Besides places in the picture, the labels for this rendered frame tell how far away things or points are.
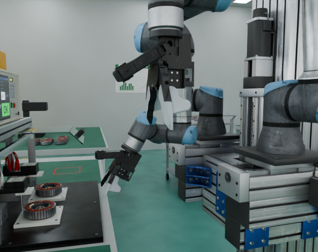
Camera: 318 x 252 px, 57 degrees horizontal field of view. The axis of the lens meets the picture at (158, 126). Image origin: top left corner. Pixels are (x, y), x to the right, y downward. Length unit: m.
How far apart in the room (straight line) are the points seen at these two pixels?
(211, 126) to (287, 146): 0.50
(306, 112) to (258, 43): 0.44
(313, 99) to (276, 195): 0.32
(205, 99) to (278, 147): 0.53
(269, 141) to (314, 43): 0.31
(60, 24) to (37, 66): 0.98
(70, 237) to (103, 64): 5.63
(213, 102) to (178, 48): 0.80
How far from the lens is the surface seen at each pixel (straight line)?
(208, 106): 1.40
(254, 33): 1.27
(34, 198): 1.39
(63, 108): 6.46
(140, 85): 6.53
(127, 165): 1.14
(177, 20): 0.62
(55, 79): 6.48
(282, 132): 0.99
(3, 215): 1.22
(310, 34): 0.92
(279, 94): 0.98
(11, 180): 1.17
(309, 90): 0.91
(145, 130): 1.10
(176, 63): 0.60
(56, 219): 1.15
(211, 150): 1.41
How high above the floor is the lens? 1.22
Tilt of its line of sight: 6 degrees down
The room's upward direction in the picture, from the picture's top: straight up
